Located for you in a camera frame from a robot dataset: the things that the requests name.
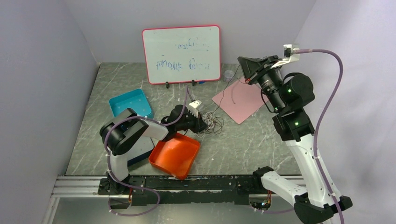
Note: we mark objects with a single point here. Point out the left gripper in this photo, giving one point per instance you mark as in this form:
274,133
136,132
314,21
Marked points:
199,125

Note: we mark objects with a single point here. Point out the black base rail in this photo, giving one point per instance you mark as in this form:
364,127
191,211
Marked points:
152,189

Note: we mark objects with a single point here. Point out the teal square tray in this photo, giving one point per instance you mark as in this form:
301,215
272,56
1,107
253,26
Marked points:
135,99

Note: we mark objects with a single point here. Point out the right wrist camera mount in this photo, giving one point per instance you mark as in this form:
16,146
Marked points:
290,55

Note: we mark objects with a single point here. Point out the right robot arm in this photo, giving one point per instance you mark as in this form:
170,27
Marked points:
319,200

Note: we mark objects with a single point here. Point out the pink clipboard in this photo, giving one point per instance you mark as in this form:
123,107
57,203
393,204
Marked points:
240,100

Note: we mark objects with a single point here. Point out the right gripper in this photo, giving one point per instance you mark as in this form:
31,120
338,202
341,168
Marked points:
251,67

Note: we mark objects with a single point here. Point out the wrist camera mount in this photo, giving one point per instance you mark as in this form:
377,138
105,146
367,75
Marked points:
195,106
290,55

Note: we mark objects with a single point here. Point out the orange square tray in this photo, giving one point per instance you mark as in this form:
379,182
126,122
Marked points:
176,156

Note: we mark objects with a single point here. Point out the dark blue square tray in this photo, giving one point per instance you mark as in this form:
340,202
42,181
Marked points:
141,150

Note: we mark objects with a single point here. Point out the clear jar of paperclips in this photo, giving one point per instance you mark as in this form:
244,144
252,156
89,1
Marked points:
228,76

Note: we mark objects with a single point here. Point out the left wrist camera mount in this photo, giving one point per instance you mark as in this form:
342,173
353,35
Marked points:
195,106

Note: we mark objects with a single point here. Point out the red-framed whiteboard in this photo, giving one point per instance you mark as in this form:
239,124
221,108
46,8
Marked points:
182,54

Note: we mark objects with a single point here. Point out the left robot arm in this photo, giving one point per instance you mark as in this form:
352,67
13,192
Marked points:
123,132

